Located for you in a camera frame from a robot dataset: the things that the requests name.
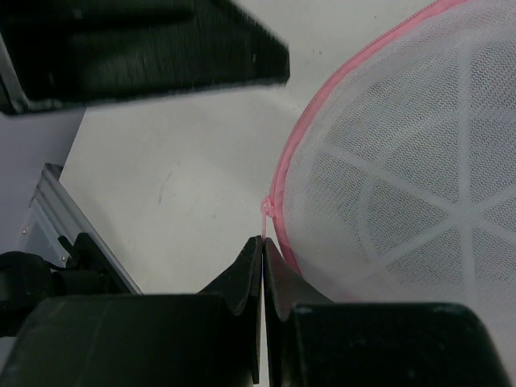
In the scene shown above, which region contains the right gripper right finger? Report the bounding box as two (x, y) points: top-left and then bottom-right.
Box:
(263, 239), (510, 386)

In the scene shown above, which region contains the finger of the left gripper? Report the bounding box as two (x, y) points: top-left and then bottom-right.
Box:
(1, 0), (290, 115)

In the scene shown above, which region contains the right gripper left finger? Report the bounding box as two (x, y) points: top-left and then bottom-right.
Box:
(1, 236), (262, 386)

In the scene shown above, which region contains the white pink mesh laundry bag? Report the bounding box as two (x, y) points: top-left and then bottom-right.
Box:
(257, 0), (516, 307)

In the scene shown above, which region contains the aluminium mounting rail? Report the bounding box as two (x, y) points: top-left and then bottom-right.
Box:
(17, 164), (142, 294)

